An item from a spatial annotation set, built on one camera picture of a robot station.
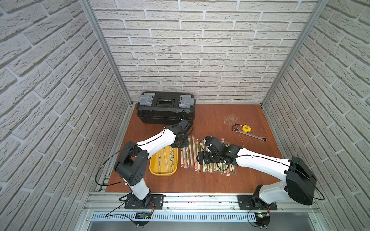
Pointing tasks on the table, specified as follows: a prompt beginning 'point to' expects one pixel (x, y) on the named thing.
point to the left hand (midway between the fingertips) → (185, 142)
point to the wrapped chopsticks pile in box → (166, 160)
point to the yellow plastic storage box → (153, 164)
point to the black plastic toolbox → (165, 108)
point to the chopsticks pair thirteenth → (182, 158)
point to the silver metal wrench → (263, 139)
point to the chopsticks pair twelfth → (186, 158)
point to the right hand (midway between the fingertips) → (204, 157)
